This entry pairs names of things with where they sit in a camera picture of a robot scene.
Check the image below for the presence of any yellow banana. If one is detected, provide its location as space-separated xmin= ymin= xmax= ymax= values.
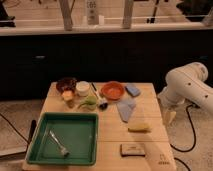
xmin=128 ymin=123 xmax=151 ymax=132

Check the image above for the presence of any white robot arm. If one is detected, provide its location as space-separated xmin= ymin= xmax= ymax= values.
xmin=157 ymin=62 xmax=213 ymax=125

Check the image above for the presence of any green plastic tray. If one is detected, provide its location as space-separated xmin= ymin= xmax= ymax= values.
xmin=27 ymin=113 xmax=98 ymax=166

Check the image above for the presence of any light blue cloth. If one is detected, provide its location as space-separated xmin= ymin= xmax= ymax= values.
xmin=117 ymin=98 xmax=136 ymax=122

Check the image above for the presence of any blue sponge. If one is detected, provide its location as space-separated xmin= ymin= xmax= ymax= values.
xmin=125 ymin=83 xmax=141 ymax=97

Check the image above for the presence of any orange bowl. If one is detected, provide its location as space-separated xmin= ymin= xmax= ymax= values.
xmin=101 ymin=81 xmax=125 ymax=100

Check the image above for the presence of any white cup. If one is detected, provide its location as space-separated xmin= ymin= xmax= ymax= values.
xmin=76 ymin=81 xmax=90 ymax=97

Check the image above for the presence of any dark brown bowl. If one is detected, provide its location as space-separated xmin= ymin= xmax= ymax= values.
xmin=56 ymin=77 xmax=77 ymax=93

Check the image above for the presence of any metal fork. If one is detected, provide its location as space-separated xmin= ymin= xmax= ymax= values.
xmin=49 ymin=131 xmax=69 ymax=157

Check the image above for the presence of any white remote control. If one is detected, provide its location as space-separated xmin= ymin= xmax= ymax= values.
xmin=86 ymin=0 xmax=99 ymax=25

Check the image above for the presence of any black floor cable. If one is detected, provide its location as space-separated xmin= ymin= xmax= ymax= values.
xmin=169 ymin=103 xmax=213 ymax=171

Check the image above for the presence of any black handled brush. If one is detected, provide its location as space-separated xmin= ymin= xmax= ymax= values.
xmin=92 ymin=83 xmax=108 ymax=110

